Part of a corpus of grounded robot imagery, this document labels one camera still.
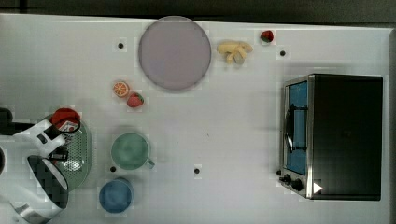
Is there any red plush ketchup bottle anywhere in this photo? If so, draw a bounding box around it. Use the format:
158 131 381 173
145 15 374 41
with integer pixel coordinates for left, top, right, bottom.
49 107 81 133

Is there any black round container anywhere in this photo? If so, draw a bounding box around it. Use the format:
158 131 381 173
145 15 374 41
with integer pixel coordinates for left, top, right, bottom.
0 149 6 174

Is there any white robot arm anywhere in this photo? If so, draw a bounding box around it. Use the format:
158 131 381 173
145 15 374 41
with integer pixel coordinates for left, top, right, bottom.
0 108 68 224

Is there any green mug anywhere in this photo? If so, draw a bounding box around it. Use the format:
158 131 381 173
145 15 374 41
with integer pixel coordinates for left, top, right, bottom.
111 133 155 170

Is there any small red strawberry toy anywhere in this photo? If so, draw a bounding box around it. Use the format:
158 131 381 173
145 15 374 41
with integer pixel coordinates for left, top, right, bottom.
261 30 274 43

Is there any green strainer colander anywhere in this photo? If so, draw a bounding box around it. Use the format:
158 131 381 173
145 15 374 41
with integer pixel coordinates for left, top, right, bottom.
49 121 92 192

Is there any silver toaster oven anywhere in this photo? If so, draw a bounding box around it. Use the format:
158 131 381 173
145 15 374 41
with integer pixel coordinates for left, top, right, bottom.
276 74 384 201

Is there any grey round plate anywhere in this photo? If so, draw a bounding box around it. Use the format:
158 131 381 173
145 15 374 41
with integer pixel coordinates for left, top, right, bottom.
138 16 211 91

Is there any blue cup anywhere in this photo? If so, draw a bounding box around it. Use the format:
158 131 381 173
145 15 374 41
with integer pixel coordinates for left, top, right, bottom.
99 177 134 214

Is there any orange slice toy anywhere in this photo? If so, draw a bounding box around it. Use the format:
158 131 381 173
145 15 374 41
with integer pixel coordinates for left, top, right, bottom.
113 81 130 98

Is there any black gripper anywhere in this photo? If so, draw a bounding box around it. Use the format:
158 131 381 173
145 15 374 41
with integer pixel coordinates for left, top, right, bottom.
12 119 65 162

